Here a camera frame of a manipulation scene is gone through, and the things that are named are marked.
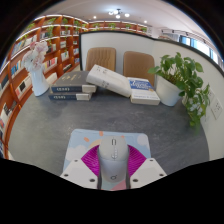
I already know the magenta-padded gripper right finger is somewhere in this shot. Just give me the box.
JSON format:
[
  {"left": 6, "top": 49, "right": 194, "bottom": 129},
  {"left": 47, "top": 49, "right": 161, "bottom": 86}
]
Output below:
[{"left": 126, "top": 145, "right": 168, "bottom": 190}]

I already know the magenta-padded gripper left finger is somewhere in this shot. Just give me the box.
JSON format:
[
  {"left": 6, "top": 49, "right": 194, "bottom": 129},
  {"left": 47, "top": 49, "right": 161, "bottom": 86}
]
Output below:
[{"left": 59, "top": 145, "right": 101, "bottom": 190}]

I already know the white ceramic jug vase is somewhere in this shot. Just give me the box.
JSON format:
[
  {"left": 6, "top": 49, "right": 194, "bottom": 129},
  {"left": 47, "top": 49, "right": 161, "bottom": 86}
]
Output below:
[{"left": 29, "top": 68, "right": 50, "bottom": 98}]

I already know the tan upholstered chair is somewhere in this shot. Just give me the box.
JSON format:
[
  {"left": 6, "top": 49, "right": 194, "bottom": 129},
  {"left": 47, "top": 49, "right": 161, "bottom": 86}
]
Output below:
[
  {"left": 123, "top": 50, "right": 156, "bottom": 87},
  {"left": 85, "top": 46, "right": 117, "bottom": 72}
]

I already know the thick white book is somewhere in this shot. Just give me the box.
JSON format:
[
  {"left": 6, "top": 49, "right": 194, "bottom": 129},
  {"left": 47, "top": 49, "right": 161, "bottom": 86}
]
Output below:
[{"left": 85, "top": 64, "right": 133, "bottom": 98}]

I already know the white wall socket panel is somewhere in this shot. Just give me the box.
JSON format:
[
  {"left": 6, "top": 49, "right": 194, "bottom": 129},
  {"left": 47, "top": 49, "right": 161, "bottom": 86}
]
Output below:
[{"left": 207, "top": 87, "right": 224, "bottom": 120}]

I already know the green potted plant white pot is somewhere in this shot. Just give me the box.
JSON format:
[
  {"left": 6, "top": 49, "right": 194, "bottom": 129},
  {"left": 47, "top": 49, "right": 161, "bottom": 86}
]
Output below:
[{"left": 147, "top": 51, "right": 212, "bottom": 128}]

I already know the pastel cloud print mouse pad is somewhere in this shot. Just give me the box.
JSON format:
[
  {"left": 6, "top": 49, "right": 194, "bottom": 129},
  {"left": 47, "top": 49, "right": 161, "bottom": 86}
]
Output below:
[{"left": 62, "top": 129, "right": 152, "bottom": 191}]

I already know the curved wooden bookshelf unit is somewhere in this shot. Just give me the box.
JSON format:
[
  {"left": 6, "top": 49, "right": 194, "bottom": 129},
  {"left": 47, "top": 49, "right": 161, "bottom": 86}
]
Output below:
[{"left": 0, "top": 13, "right": 88, "bottom": 159}]

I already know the white book with blue cover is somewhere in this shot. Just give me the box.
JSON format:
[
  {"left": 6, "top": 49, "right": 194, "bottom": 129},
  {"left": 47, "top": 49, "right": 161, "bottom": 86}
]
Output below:
[{"left": 127, "top": 77, "right": 161, "bottom": 106}]

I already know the white computer mouse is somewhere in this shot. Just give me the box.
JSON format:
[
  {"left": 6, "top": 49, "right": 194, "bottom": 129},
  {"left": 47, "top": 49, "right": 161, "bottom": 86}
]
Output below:
[{"left": 97, "top": 135, "right": 130, "bottom": 184}]

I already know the ceiling spotlight cluster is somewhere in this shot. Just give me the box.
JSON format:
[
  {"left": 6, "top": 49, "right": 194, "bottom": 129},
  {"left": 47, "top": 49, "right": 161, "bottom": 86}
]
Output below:
[{"left": 108, "top": 8, "right": 131, "bottom": 19}]

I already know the pink and white flower bouquet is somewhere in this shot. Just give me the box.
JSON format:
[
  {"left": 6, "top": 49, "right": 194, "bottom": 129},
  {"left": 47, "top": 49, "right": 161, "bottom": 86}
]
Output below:
[{"left": 20, "top": 39, "right": 49, "bottom": 73}]

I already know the window with curtains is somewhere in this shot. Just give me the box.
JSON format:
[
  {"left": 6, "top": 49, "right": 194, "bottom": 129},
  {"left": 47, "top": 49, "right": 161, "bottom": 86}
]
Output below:
[{"left": 161, "top": 28, "right": 224, "bottom": 68}]

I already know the wooden shelf unit with plants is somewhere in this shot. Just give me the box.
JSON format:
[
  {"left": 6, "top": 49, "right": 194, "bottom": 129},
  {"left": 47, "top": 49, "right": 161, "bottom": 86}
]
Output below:
[{"left": 87, "top": 19, "right": 148, "bottom": 34}]

